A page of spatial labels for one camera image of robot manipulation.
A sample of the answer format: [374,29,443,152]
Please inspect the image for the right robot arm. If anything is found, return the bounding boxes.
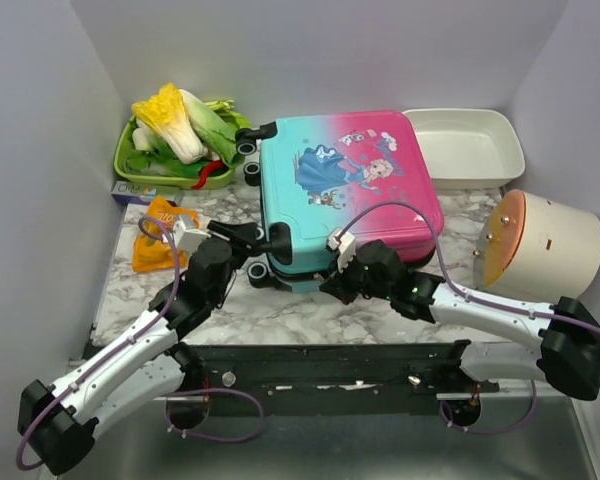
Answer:
[319,235,600,401]

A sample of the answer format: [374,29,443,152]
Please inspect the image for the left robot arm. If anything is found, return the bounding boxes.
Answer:
[16,215,265,475]

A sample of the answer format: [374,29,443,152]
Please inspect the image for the orange snack bag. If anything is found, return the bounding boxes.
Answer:
[131,195,199,273]

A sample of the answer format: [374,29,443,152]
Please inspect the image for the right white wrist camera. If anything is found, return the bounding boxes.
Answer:
[326,228,356,273]

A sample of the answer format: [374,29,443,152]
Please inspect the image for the purple and white small box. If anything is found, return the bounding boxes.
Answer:
[111,181,183,205]

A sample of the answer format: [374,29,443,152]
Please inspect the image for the white rectangular plastic basin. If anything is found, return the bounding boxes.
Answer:
[404,108,526,190]

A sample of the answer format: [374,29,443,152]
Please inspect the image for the red chili pepper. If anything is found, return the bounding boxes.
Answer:
[191,160,229,190]

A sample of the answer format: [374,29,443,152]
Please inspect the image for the white bok choy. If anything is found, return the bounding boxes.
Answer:
[132,117,159,152]

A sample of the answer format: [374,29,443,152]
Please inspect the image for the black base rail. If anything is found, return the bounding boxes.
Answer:
[82,341,511,416]

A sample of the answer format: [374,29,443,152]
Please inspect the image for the napa cabbage with yellow top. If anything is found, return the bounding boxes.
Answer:
[131,83,207,164]

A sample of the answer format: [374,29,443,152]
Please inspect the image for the white cylinder appliance orange lid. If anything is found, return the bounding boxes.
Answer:
[473,189,600,303]

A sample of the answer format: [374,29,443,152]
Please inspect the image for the green plastic vegetable tray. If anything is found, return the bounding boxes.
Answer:
[113,116,235,190]

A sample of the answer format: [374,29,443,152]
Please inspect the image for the green leafy lettuce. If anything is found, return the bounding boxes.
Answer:
[180,89,251,168]

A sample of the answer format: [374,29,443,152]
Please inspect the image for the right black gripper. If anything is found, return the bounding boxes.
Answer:
[319,249,393,305]

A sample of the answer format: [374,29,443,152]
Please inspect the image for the pink and teal kids suitcase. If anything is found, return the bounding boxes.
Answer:
[235,110,444,293]

